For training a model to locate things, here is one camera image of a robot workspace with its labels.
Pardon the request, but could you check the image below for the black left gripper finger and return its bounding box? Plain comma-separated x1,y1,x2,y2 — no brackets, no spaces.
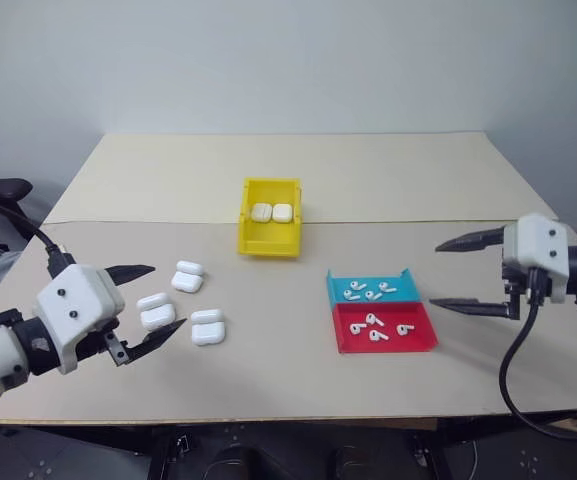
119,317,189,365
104,264,157,288

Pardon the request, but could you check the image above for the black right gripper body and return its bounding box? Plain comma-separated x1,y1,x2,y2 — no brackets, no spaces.
500,259,552,321

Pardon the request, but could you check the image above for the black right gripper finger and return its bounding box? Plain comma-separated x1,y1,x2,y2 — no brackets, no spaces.
428,296,512,319
434,227,507,254

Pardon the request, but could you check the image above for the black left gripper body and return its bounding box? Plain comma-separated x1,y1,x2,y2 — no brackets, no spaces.
73,318,130,370

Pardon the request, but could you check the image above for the yellow plastic bin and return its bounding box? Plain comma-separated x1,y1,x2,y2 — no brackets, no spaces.
237,176,304,260

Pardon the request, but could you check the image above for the blue plastic tray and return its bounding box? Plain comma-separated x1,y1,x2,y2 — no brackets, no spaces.
325,267,424,304

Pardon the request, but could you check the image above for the red plastic tray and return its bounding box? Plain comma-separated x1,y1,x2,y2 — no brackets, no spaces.
330,300,440,355

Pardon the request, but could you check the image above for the dark rounded shape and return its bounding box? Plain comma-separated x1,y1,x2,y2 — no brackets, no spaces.
206,443,270,480

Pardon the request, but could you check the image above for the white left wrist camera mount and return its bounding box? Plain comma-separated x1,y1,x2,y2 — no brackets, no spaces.
34,263,126,374

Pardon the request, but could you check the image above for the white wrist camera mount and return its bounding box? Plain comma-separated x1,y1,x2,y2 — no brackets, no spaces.
34,263,126,374
501,213,577,304

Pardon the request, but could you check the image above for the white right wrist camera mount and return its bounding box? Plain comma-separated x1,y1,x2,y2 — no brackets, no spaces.
501,213,577,304

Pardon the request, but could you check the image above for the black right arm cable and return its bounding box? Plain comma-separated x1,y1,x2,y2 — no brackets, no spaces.
498,268,577,441

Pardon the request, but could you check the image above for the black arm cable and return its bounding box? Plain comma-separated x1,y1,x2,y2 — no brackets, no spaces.
498,268,577,441
0,198,77,279

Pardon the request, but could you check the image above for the black table frame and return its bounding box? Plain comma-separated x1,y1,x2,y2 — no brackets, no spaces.
0,418,577,480

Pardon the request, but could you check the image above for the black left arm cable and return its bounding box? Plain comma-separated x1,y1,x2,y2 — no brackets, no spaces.
0,198,77,279

